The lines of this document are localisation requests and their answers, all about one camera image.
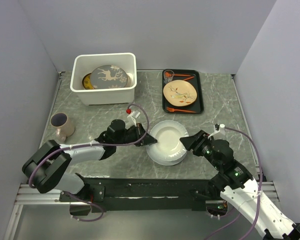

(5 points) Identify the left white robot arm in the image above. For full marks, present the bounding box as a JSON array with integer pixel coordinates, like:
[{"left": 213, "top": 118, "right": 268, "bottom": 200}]
[{"left": 22, "top": 119, "right": 158, "bottom": 201}]

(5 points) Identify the white bottom plate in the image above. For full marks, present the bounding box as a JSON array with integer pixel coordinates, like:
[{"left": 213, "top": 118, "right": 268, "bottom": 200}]
[{"left": 146, "top": 144, "right": 187, "bottom": 166}]

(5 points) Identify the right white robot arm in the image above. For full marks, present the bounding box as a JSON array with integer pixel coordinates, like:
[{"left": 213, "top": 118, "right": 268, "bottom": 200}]
[{"left": 180, "top": 130, "right": 300, "bottom": 240}]

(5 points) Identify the orange plastic spoon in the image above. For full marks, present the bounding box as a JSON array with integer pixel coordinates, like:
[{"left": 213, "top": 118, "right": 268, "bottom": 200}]
[{"left": 164, "top": 71, "right": 191, "bottom": 77}]

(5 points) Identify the white plastic bin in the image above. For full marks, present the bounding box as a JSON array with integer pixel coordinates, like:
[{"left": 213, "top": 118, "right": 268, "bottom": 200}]
[{"left": 70, "top": 52, "right": 137, "bottom": 106}]

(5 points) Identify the pink plastic plate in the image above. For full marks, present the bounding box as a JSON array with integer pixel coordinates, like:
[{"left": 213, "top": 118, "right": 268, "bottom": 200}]
[{"left": 125, "top": 73, "right": 133, "bottom": 88}]

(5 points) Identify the beige bird pattern plate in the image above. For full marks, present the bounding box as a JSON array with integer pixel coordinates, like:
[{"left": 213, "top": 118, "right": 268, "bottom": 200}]
[{"left": 162, "top": 80, "right": 198, "bottom": 107}]

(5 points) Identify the orange plastic fork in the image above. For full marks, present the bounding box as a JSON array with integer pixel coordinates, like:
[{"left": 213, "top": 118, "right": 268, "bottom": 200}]
[{"left": 166, "top": 107, "right": 196, "bottom": 113}]

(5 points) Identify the aluminium frame rail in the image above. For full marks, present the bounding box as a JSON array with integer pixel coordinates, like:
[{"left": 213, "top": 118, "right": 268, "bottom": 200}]
[{"left": 14, "top": 182, "right": 66, "bottom": 206}]

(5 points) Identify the dark brown rimmed plate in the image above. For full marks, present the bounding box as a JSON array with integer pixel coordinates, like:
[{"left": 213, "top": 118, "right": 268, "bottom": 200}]
[{"left": 90, "top": 65, "right": 129, "bottom": 90}]

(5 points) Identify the pink ceramic mug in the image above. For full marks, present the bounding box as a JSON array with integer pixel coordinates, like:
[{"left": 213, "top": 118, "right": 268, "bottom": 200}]
[{"left": 50, "top": 112, "right": 75, "bottom": 143}]

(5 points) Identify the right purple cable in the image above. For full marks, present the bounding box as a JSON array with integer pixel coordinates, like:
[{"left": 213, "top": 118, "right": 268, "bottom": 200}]
[{"left": 199, "top": 126, "right": 264, "bottom": 240}]

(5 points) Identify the white ribbed deep plate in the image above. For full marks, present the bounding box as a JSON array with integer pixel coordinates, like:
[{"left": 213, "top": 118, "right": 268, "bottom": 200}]
[{"left": 150, "top": 120, "right": 189, "bottom": 149}]

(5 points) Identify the black serving tray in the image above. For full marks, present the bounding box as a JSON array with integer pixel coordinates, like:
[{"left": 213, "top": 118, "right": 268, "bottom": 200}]
[{"left": 161, "top": 69, "right": 204, "bottom": 115}]

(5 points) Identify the clear drinking glass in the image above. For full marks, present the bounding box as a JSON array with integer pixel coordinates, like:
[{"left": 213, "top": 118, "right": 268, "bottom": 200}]
[{"left": 163, "top": 69, "right": 175, "bottom": 84}]

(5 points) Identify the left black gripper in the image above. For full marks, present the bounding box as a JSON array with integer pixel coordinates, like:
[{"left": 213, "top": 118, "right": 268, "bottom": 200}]
[{"left": 115, "top": 122, "right": 158, "bottom": 147}]

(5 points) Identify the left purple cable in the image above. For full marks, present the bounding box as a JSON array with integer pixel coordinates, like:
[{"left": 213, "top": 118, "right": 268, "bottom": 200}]
[{"left": 27, "top": 102, "right": 150, "bottom": 223}]

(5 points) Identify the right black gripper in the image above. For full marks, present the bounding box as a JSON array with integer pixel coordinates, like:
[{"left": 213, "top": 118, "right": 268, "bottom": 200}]
[{"left": 179, "top": 129, "right": 222, "bottom": 170}]

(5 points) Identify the purple cable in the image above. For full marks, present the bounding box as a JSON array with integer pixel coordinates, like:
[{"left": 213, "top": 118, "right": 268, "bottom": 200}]
[
  {"left": 27, "top": 102, "right": 150, "bottom": 223},
  {"left": 199, "top": 126, "right": 264, "bottom": 240}
]

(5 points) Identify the cream green leaf plate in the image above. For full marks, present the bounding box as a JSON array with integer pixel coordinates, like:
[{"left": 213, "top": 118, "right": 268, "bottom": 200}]
[{"left": 128, "top": 73, "right": 135, "bottom": 87}]

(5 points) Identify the yellow patterned small plate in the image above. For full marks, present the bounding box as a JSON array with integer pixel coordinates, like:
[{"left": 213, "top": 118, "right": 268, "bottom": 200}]
[{"left": 82, "top": 73, "right": 95, "bottom": 90}]

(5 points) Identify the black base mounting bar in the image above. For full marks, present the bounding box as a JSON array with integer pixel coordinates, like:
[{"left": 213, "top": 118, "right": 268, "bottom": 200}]
[{"left": 57, "top": 174, "right": 238, "bottom": 213}]

